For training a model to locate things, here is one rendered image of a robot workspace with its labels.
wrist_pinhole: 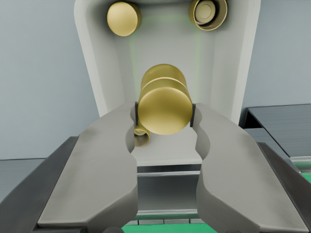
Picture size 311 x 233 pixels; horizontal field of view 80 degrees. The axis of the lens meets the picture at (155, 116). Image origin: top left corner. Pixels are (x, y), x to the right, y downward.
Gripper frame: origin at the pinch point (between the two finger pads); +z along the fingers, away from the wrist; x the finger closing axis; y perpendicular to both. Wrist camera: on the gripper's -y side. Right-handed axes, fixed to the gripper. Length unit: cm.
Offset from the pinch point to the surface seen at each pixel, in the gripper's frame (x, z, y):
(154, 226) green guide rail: -0.2, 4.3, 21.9
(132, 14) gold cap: -3.4, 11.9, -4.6
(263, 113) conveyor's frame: 16.5, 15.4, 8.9
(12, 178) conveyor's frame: -26.5, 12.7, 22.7
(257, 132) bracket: 13.5, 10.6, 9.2
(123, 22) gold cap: -4.4, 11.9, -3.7
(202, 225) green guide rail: 6.6, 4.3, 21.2
